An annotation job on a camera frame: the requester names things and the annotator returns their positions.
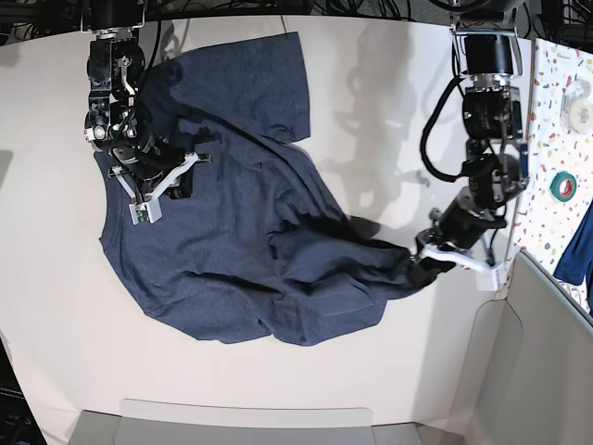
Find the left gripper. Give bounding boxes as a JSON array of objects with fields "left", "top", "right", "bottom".
[{"left": 408, "top": 189, "right": 494, "bottom": 287}]

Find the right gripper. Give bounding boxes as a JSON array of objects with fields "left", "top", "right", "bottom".
[{"left": 110, "top": 138, "right": 195, "bottom": 199}]

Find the dark blue printed t-shirt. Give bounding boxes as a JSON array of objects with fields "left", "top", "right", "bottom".
[{"left": 100, "top": 32, "right": 419, "bottom": 346}]

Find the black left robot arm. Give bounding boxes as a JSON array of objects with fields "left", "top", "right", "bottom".
[{"left": 409, "top": 1, "right": 529, "bottom": 291}]

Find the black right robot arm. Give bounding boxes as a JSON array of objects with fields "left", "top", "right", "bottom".
[{"left": 81, "top": 1, "right": 189, "bottom": 203}]

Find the green tape roll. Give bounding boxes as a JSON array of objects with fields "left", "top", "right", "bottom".
[{"left": 549, "top": 172, "right": 577, "bottom": 203}]

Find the terrazzo patterned side surface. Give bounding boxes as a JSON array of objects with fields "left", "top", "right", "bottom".
[{"left": 507, "top": 39, "right": 592, "bottom": 313}]

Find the blue cloth at right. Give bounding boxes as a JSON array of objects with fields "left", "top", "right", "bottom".
[{"left": 554, "top": 214, "right": 592, "bottom": 285}]

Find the clear tape dispenser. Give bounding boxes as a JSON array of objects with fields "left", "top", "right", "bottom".
[{"left": 561, "top": 80, "right": 592, "bottom": 134}]

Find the grey front divider panel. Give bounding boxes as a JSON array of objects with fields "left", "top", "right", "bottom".
[{"left": 69, "top": 399, "right": 422, "bottom": 444}]

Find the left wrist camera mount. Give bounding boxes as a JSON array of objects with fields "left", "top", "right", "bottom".
[{"left": 408, "top": 207, "right": 505, "bottom": 292}]

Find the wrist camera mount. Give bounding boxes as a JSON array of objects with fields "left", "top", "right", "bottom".
[
  {"left": 408, "top": 207, "right": 505, "bottom": 292},
  {"left": 108, "top": 152, "right": 211, "bottom": 225}
]

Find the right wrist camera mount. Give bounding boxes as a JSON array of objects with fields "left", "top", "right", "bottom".
[{"left": 108, "top": 152, "right": 211, "bottom": 225}]

